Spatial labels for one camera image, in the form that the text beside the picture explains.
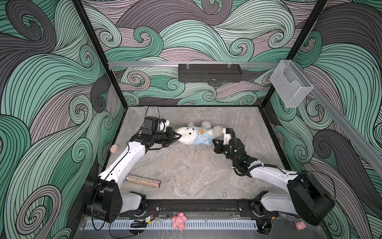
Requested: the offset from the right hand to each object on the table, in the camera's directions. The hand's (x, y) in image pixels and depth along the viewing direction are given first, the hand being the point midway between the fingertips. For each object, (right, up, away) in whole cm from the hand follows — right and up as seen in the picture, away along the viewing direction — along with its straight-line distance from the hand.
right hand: (214, 140), depth 85 cm
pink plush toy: (-20, -35, -19) cm, 44 cm away
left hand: (-19, +4, -8) cm, 21 cm away
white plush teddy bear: (-15, +4, -9) cm, 18 cm away
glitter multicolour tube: (-40, -22, -6) cm, 46 cm away
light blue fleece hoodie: (-7, +2, -6) cm, 9 cm away
